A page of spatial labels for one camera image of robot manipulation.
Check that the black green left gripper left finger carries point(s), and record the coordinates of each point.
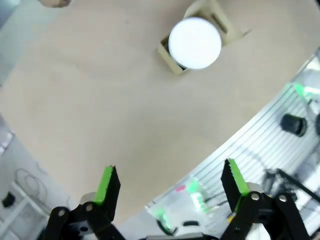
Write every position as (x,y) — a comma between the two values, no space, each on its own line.
(110,197)

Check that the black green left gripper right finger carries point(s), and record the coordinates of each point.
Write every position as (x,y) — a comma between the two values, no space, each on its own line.
(233,190)

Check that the white light bulb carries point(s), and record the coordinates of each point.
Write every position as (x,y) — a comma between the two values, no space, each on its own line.
(195,42)

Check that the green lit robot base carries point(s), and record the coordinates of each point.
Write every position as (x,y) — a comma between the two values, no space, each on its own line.
(306,91)

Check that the person's hand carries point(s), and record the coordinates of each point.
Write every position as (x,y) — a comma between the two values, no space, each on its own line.
(55,3)

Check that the clear plastic box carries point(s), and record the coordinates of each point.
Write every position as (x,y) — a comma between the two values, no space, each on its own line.
(185,200)

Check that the black round knob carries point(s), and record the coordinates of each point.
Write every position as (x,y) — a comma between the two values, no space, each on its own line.
(293,124)

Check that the small black floor object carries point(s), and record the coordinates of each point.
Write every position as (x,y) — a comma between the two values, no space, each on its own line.
(8,199)

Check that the slotted aluminium base plate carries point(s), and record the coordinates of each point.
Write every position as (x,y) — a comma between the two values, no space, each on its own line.
(265,140)

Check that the white floor frame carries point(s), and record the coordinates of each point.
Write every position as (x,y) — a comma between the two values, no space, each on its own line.
(22,215)

